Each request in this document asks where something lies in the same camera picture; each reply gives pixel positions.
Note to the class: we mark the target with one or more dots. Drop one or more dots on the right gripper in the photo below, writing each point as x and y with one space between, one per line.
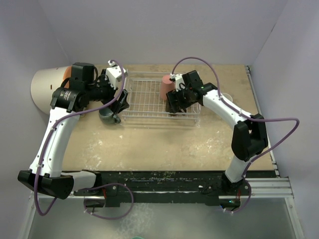
177 96

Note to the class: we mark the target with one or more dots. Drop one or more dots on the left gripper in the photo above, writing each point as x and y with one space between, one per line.
123 104

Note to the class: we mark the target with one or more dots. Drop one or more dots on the grey-blue round mug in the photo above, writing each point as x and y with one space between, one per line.
107 116

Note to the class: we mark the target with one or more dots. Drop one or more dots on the pink tumbler cup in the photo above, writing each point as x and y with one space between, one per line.
166 86

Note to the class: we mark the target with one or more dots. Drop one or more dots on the light blue mug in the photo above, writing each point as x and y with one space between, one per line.
227 96

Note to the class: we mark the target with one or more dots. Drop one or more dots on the black faceted mug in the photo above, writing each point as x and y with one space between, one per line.
177 114

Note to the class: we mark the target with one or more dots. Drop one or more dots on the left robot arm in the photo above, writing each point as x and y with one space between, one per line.
68 103

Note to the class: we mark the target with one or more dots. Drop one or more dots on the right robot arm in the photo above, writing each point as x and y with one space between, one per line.
249 137

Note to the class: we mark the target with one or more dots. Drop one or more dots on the round cream drawer cabinet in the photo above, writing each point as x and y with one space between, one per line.
44 83

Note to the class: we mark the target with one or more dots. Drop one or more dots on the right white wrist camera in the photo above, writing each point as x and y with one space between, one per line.
178 80

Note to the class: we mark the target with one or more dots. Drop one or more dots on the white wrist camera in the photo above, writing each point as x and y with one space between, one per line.
114 73
178 80

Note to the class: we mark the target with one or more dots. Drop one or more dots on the white wire dish rack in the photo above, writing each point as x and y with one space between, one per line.
145 101

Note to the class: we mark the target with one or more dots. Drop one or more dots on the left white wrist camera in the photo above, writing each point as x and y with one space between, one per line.
114 73

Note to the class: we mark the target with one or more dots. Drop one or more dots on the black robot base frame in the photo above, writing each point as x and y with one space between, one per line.
176 187

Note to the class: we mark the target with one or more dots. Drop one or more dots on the aluminium frame rails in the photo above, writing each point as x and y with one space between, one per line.
262 185

